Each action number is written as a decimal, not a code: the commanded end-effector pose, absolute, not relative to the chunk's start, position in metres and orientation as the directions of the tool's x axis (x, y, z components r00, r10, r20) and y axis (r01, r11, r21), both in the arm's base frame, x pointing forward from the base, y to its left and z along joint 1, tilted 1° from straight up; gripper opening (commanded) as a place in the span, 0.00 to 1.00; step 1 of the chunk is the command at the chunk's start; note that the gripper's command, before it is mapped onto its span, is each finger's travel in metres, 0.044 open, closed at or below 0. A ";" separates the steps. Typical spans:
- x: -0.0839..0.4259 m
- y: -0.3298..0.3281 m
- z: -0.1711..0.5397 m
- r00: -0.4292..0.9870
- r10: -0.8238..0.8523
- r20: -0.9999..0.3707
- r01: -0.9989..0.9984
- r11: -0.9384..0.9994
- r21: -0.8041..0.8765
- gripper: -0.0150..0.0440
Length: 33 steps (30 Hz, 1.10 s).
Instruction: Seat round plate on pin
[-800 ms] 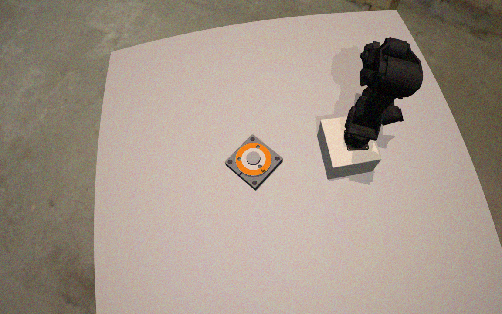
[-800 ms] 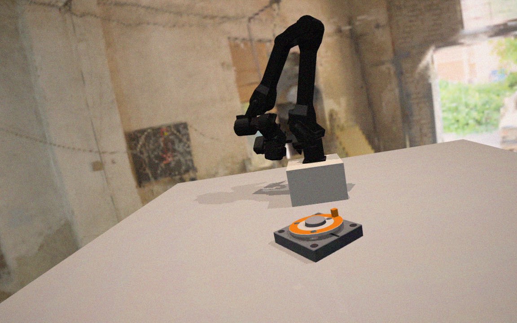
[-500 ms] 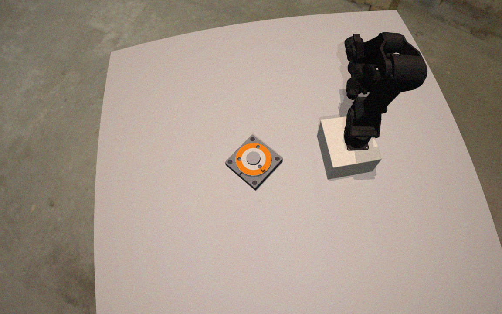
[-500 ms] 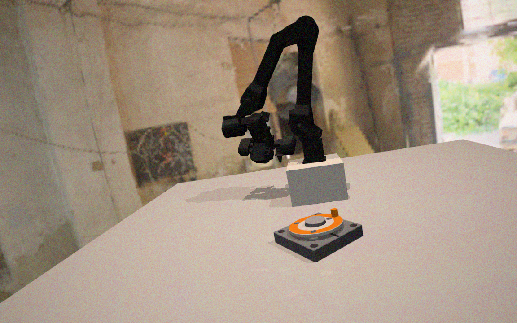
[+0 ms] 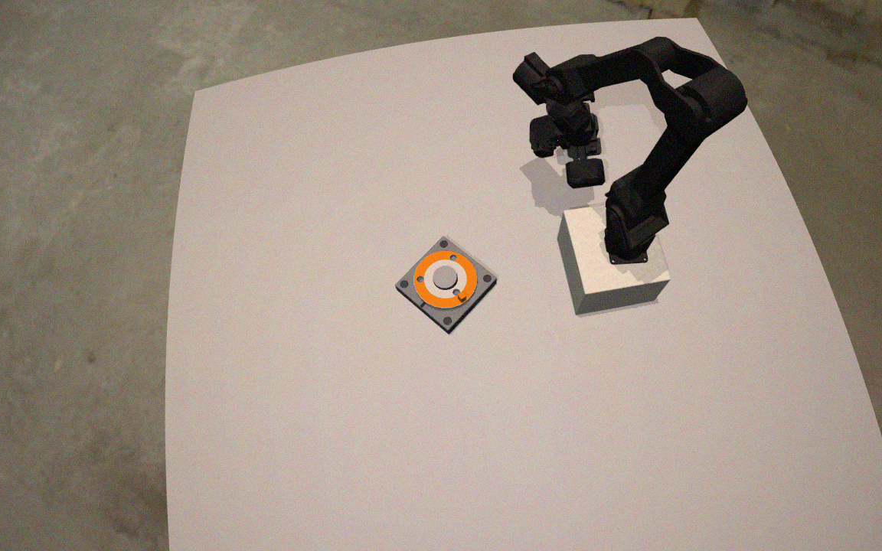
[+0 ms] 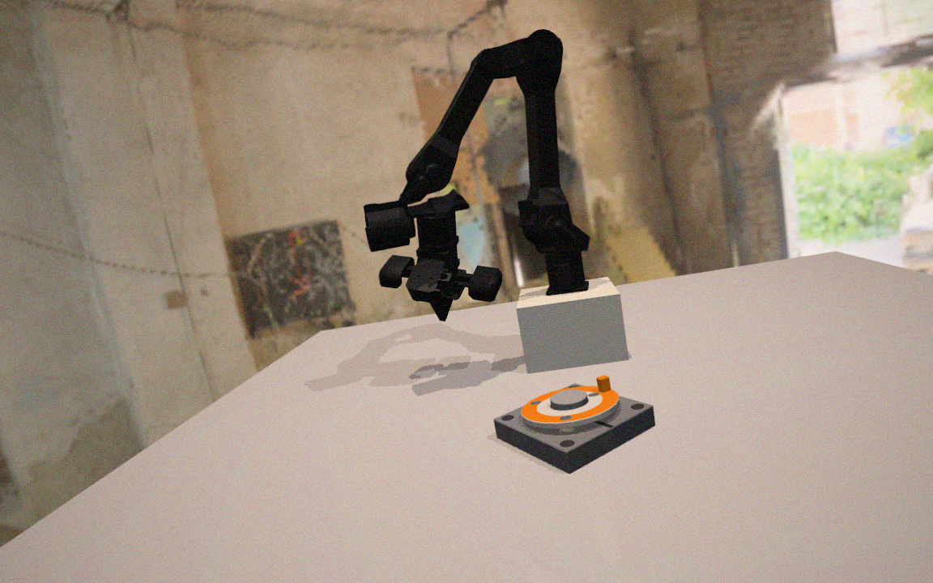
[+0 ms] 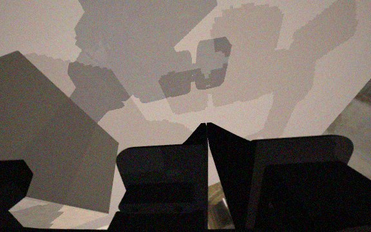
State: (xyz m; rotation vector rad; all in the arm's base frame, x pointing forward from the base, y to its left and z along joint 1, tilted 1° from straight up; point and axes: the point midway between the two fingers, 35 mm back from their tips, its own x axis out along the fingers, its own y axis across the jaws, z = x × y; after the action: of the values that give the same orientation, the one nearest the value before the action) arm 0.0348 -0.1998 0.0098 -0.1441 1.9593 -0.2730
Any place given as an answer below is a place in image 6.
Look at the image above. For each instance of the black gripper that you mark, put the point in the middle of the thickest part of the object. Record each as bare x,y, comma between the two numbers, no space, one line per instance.
483,285

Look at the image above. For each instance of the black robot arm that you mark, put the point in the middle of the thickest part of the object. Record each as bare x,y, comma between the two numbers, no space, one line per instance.
544,217

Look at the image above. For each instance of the orange round plate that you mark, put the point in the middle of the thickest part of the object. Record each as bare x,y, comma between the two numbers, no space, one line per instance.
602,401

